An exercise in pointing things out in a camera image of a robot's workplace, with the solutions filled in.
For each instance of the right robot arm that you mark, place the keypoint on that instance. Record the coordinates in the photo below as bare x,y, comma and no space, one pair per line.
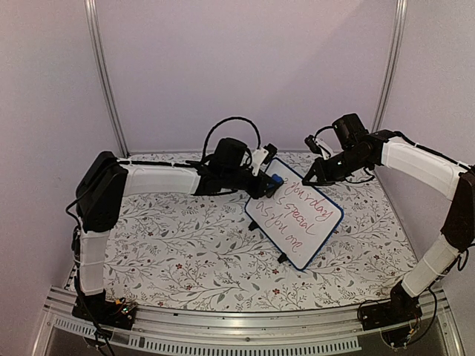
447,218

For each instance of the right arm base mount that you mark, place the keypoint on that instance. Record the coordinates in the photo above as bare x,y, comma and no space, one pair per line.
389,315

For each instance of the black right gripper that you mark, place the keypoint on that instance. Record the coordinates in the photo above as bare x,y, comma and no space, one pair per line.
318,169

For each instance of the left aluminium frame post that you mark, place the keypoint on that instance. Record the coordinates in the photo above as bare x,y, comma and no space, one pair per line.
92,18

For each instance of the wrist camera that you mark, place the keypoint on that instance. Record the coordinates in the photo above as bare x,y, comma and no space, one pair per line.
318,146
262,156

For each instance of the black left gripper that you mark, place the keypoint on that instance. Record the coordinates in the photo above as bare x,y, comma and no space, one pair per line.
260,190

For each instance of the floral patterned table mat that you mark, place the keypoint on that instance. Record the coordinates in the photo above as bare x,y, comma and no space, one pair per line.
181,252

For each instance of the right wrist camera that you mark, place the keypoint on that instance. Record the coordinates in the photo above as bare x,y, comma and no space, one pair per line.
318,146

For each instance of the right aluminium frame post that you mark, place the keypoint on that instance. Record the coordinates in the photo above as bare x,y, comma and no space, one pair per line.
392,61

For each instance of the small blue-framed whiteboard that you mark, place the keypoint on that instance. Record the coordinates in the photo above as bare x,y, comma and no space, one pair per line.
297,219

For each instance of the front aluminium rail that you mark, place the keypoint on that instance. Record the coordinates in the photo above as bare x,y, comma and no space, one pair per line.
159,331

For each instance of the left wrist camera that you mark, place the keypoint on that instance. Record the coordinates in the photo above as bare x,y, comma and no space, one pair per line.
262,156

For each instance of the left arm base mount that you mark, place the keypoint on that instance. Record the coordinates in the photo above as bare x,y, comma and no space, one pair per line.
97,309

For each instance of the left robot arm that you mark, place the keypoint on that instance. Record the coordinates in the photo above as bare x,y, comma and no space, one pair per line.
101,191

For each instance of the aluminium frame post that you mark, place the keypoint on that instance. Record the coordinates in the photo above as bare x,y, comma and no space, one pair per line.
392,61
92,18

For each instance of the wire whiteboard stand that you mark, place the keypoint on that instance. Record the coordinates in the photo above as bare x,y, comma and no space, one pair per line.
282,257

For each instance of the blue whiteboard eraser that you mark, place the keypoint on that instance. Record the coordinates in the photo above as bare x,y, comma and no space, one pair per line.
277,181

